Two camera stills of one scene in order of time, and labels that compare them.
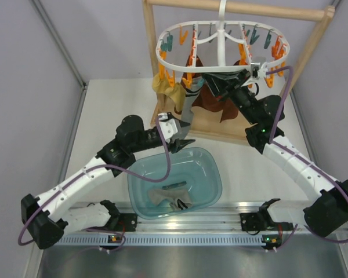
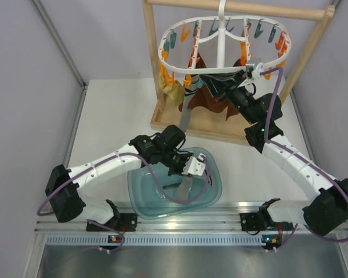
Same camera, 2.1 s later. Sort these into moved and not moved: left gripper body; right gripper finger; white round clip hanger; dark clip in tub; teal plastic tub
Moved: white round clip hanger; left gripper body
Not moved: right gripper finger; teal plastic tub; dark clip in tub
